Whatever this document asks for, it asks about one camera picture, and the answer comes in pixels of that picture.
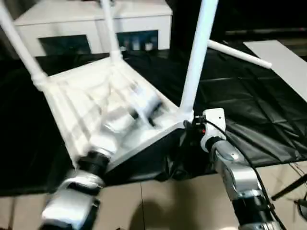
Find white plastic table top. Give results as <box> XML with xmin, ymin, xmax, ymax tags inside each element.
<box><xmin>41</xmin><ymin>57</ymin><xmax>195</xmax><ymax>174</ymax></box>

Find white plastic table leg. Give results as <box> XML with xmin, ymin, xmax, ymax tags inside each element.
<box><xmin>0</xmin><ymin>0</ymin><xmax>48</xmax><ymax>91</ymax></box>
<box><xmin>178</xmin><ymin>0</ymin><xmax>219</xmax><ymax>123</ymax></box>
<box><xmin>207</xmin><ymin>40</ymin><xmax>273</xmax><ymax>69</ymax></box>
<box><xmin>100</xmin><ymin>0</ymin><xmax>123</xmax><ymax>62</ymax></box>

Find black work mat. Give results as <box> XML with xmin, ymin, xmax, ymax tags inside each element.
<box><xmin>0</xmin><ymin>41</ymin><xmax>307</xmax><ymax>197</ymax></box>

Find black stand leg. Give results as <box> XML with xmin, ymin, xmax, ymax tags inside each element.
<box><xmin>271</xmin><ymin>174</ymin><xmax>307</xmax><ymax>201</ymax></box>

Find white side table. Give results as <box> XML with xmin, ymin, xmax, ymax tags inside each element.
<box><xmin>243</xmin><ymin>40</ymin><xmax>307</xmax><ymax>102</ymax></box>

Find white cabinet with glass doors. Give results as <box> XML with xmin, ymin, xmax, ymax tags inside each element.
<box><xmin>13</xmin><ymin>0</ymin><xmax>172</xmax><ymax>57</ymax></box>

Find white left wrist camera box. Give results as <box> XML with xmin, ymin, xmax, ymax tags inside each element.
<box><xmin>127</xmin><ymin>85</ymin><xmax>163</xmax><ymax>120</ymax></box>

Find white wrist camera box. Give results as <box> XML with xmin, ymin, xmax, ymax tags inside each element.
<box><xmin>127</xmin><ymin>85</ymin><xmax>163</xmax><ymax>120</ymax></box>
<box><xmin>200</xmin><ymin>108</ymin><xmax>226</xmax><ymax>152</ymax></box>

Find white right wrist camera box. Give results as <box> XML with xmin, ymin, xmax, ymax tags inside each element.
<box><xmin>200</xmin><ymin>108</ymin><xmax>226</xmax><ymax>152</ymax></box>

